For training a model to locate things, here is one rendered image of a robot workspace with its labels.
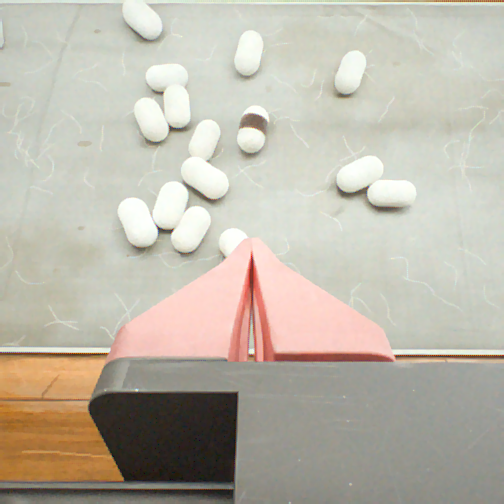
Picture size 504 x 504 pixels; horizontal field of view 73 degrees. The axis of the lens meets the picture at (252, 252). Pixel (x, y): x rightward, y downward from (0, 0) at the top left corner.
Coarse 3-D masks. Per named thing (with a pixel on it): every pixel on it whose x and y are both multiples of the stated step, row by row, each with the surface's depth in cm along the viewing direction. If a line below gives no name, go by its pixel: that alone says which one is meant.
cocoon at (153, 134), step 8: (136, 104) 26; (144, 104) 25; (152, 104) 26; (136, 112) 26; (144, 112) 25; (152, 112) 25; (160, 112) 26; (144, 120) 25; (152, 120) 25; (160, 120) 25; (144, 128) 25; (152, 128) 25; (160, 128) 25; (168, 128) 26; (152, 136) 25; (160, 136) 26
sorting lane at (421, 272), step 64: (0, 0) 30; (64, 0) 30; (0, 64) 29; (64, 64) 29; (128, 64) 29; (192, 64) 29; (320, 64) 29; (384, 64) 29; (448, 64) 29; (0, 128) 27; (64, 128) 27; (128, 128) 27; (192, 128) 27; (320, 128) 27; (384, 128) 27; (448, 128) 27; (0, 192) 26; (64, 192) 26; (128, 192) 26; (192, 192) 26; (256, 192) 26; (320, 192) 26; (448, 192) 26; (0, 256) 25; (64, 256) 25; (128, 256) 25; (192, 256) 25; (320, 256) 25; (384, 256) 25; (448, 256) 25; (0, 320) 23; (64, 320) 23; (128, 320) 23; (384, 320) 23; (448, 320) 23
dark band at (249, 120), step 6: (246, 114) 25; (252, 114) 25; (258, 114) 25; (240, 120) 26; (246, 120) 25; (252, 120) 25; (258, 120) 25; (264, 120) 25; (240, 126) 25; (246, 126) 25; (252, 126) 25; (258, 126) 25; (264, 126) 25; (264, 132) 25
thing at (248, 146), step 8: (248, 112) 25; (256, 112) 25; (264, 112) 25; (248, 128) 25; (240, 136) 25; (248, 136) 25; (256, 136) 25; (264, 136) 25; (240, 144) 25; (248, 144) 25; (256, 144) 25; (248, 152) 26
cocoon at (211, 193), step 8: (192, 160) 24; (200, 160) 24; (184, 168) 24; (192, 168) 24; (200, 168) 24; (208, 168) 24; (184, 176) 24; (192, 176) 24; (200, 176) 24; (208, 176) 24; (216, 176) 24; (224, 176) 24; (192, 184) 25; (200, 184) 24; (208, 184) 24; (216, 184) 24; (224, 184) 24; (208, 192) 24; (216, 192) 24; (224, 192) 24
